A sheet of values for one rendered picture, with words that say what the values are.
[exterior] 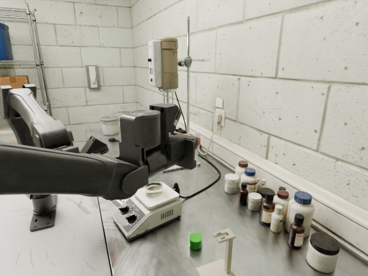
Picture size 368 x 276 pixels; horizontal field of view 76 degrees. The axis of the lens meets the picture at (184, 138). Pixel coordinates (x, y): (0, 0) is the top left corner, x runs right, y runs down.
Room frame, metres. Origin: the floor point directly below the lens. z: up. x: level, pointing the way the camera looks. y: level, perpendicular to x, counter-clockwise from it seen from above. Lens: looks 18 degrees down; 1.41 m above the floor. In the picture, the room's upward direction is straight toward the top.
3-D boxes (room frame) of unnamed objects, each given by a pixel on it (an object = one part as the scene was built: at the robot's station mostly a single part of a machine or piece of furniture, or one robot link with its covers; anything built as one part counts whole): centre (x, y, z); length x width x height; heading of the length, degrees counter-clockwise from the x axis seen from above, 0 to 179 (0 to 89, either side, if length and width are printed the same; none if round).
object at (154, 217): (0.69, 0.12, 0.94); 0.22 x 0.13 x 0.08; 127
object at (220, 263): (0.45, -0.08, 0.96); 0.08 x 0.08 x 0.13; 23
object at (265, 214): (0.67, -0.28, 0.95); 0.04 x 0.04 x 0.11
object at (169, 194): (0.70, 0.09, 0.98); 0.12 x 0.12 x 0.01; 37
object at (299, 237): (0.57, -0.33, 0.95); 0.04 x 0.04 x 0.10
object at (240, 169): (0.92, -0.25, 0.95); 0.06 x 0.06 x 0.11
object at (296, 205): (0.62, -0.36, 0.96); 0.07 x 0.07 x 0.13
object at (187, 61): (1.24, 0.00, 1.41); 0.25 x 0.11 x 0.05; 114
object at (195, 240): (0.56, -0.03, 0.93); 0.04 x 0.04 x 0.06
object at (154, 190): (0.70, 0.10, 1.03); 0.07 x 0.06 x 0.08; 117
